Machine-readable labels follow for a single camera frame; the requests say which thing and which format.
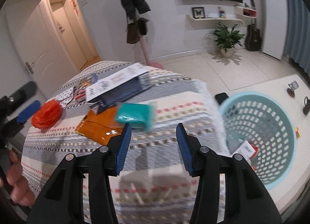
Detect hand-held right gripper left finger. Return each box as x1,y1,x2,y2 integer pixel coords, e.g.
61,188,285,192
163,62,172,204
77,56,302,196
25,123,132,224

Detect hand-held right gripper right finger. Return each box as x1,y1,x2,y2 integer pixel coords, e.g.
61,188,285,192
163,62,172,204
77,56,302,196
176,123,282,224

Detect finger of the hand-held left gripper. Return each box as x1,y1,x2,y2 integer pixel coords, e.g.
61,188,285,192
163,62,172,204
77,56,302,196
0,81,37,120
0,100,41,139

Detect red plastic bag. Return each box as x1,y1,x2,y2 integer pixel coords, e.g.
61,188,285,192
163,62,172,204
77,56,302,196
31,100,63,129

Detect teal packet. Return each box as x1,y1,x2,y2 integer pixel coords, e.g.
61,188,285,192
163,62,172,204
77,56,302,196
115,101,157,132

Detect white red labelled container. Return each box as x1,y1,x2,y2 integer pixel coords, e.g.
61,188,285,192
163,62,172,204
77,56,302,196
236,139,259,161

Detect light blue plastic basket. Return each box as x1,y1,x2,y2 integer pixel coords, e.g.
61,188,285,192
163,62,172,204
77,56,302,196
218,91,299,190

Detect person's left hand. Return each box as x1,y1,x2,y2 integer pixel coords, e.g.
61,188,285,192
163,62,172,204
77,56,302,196
0,151,35,206

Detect orange wrapper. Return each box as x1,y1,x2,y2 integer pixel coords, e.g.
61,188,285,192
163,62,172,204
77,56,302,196
75,106,124,145

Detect dotted white packet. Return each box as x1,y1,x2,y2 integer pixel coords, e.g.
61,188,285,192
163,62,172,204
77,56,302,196
54,87,75,108

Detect striped woven blanket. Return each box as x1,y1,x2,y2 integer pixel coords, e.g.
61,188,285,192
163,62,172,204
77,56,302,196
21,60,230,224

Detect colourful printed packet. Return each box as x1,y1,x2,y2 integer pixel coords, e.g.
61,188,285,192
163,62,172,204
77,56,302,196
73,77,94,103

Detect long white blue box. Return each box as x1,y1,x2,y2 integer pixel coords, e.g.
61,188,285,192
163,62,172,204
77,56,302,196
86,63,155,113

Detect white hallway door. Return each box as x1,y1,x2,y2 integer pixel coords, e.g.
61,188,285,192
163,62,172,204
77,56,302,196
48,0,89,69

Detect pale coat rack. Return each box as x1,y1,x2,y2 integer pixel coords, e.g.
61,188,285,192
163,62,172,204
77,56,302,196
136,18,166,69

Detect white plant pot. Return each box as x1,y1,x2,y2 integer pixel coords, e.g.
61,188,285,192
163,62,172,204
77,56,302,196
220,48,235,58

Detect brown hanging bag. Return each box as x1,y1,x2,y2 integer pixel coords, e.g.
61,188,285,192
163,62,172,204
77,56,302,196
126,22,139,44

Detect green houseplant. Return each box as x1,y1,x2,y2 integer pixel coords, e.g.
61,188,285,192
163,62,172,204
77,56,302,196
206,22,245,50

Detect black phone stand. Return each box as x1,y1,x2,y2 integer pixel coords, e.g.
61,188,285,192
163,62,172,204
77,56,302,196
287,81,299,97

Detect black hanging bag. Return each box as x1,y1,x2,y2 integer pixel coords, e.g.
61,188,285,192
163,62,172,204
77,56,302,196
138,17,149,36

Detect black guitar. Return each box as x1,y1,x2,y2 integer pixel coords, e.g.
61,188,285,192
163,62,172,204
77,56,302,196
245,19,262,52

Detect framed butterfly picture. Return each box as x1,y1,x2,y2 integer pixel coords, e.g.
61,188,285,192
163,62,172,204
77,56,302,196
191,7,206,18

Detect red white box shelf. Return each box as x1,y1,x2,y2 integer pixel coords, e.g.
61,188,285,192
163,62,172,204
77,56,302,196
235,5,257,19

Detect white refrigerator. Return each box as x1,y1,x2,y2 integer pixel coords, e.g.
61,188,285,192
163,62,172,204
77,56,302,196
260,0,287,61

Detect blue curtain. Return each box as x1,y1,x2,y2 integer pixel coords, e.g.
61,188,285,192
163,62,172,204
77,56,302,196
282,0,310,79

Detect low white wall shelf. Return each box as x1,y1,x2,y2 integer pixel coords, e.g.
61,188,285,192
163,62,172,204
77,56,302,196
186,14,245,27

